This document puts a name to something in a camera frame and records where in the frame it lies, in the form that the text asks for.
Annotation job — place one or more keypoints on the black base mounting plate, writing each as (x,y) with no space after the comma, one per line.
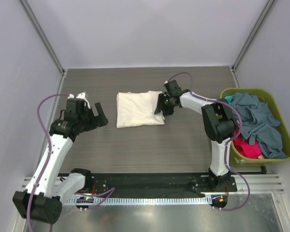
(155,194)

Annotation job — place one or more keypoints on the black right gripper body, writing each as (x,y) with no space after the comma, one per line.
(168,108)

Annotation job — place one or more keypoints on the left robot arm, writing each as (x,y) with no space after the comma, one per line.
(42,199)

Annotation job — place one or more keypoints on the teal t shirt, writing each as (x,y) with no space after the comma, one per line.
(229,98)

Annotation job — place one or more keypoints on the aluminium frame rail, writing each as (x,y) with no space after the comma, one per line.
(256,183)

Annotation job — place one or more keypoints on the left aluminium corner post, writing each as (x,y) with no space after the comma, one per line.
(38,28)

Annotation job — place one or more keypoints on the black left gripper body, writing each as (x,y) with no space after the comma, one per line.
(88,120)

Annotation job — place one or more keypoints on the cream white t shirt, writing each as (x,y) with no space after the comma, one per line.
(138,109)

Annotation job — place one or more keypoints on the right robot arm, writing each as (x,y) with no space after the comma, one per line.
(219,125)

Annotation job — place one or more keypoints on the olive green plastic bin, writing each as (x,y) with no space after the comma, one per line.
(236,159)

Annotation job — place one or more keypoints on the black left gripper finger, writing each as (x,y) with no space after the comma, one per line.
(99,109)
(101,120)

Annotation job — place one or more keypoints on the red t shirt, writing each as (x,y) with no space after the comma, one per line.
(245,149)

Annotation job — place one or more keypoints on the right aluminium corner post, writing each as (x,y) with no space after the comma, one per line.
(253,33)

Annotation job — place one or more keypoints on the grey blue t shirt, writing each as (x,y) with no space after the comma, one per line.
(259,124)

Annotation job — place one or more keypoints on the white slotted cable duct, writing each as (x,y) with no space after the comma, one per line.
(79,201)

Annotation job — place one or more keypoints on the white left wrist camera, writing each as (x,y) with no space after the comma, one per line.
(82,95)

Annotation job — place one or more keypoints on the aluminium corner post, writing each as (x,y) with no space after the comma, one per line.
(38,28)
(253,33)

